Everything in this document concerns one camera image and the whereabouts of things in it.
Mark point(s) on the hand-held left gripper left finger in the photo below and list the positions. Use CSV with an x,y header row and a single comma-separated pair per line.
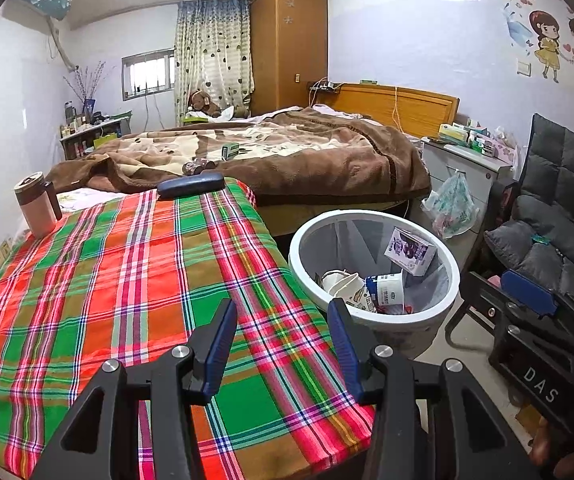
x,y
219,350

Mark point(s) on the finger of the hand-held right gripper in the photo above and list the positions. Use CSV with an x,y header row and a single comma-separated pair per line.
x,y
527,290
487,295

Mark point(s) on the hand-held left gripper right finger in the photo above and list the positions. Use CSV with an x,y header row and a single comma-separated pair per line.
x,y
344,355

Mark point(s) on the patterned paper cup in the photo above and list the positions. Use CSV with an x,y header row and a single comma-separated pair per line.
x,y
342,285

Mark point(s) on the white round waste bin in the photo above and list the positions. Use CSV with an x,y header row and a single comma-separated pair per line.
x,y
412,332

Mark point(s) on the white yogurt tub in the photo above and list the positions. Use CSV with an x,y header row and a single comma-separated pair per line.
x,y
387,292

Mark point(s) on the purple milk carton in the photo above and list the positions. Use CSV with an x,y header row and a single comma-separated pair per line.
x,y
409,252

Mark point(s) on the small green packet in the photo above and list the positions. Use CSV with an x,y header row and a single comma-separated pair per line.
x,y
540,239

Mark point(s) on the hanging plastic bag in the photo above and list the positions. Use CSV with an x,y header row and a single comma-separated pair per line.
x,y
449,205

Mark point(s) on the red green plaid tablecloth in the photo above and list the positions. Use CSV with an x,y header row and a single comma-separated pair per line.
x,y
117,300

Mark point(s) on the grey nightstand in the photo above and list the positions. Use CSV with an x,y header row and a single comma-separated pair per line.
x,y
487,180

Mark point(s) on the grey cushioned chair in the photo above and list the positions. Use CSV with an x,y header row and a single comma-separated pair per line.
x,y
562,180

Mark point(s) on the pile of medicine boxes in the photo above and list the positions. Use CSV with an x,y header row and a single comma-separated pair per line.
x,y
472,137

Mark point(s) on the dark blue glasses case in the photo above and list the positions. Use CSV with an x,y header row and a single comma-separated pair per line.
x,y
189,185

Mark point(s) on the brown patterned blanket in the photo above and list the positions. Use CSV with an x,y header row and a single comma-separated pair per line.
x,y
317,160

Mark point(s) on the small green white box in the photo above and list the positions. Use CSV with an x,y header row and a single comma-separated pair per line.
x,y
230,151

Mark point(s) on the wooden headboard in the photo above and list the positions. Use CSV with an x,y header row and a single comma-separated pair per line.
x,y
417,107

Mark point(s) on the white bed sheet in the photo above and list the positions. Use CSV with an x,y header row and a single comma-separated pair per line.
x,y
87,200

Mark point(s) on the beige brown tumbler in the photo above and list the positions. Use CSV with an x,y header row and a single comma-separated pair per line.
x,y
37,210

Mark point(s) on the flat green box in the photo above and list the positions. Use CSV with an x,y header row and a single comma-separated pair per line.
x,y
197,119

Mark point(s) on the brown teddy bear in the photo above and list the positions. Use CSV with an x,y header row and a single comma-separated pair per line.
x,y
202,105

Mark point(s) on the cluttered shelf desk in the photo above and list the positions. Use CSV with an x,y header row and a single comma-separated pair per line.
x,y
92,132

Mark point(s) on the white power strip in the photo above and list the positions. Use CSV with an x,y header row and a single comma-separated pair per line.
x,y
324,87

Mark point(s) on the barred window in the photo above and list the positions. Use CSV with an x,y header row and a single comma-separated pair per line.
x,y
147,75

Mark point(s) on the heart print curtain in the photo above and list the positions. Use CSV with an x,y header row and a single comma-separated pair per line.
x,y
212,55

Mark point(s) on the purple dried branches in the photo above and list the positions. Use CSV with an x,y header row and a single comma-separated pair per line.
x,y
87,82

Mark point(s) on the wooden wardrobe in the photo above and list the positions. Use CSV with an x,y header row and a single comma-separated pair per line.
x,y
289,50

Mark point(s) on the wrapped air conditioner pipe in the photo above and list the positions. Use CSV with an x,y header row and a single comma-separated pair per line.
x,y
61,45

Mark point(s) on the white wall switch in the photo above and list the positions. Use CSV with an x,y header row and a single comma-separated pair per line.
x,y
524,67

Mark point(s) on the beige wall socket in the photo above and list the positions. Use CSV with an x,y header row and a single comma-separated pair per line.
x,y
2,252

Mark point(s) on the cartoon couple wall decal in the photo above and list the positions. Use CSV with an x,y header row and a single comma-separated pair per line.
x,y
549,50

